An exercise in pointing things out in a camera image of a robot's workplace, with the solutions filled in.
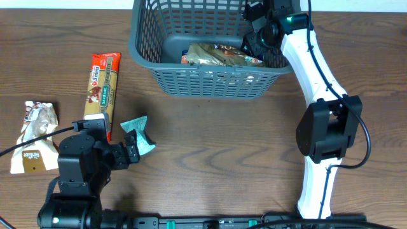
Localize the grey plastic basket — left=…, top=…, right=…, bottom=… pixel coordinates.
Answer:
left=128, top=0, right=300, bottom=99

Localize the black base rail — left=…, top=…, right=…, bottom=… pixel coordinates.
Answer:
left=132, top=214, right=367, bottom=229

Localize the gold coffee bag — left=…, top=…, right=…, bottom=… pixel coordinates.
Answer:
left=186, top=43, right=265, bottom=67

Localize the white brown snack bag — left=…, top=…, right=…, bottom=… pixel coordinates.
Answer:
left=10, top=101, right=63, bottom=174

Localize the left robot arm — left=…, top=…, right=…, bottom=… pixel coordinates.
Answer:
left=37, top=118, right=141, bottom=228

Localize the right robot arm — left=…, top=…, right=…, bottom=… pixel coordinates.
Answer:
left=241, top=1, right=367, bottom=219

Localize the right black cable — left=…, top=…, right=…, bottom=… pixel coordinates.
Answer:
left=305, top=0, right=372, bottom=220

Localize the orange spaghetti packet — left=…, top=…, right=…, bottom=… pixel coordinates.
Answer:
left=84, top=52, right=121, bottom=142

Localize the teal snack wrapper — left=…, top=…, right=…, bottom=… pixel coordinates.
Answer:
left=120, top=116, right=156, bottom=155

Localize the multicolour carton pack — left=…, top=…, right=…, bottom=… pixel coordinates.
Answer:
left=181, top=50, right=189, bottom=64

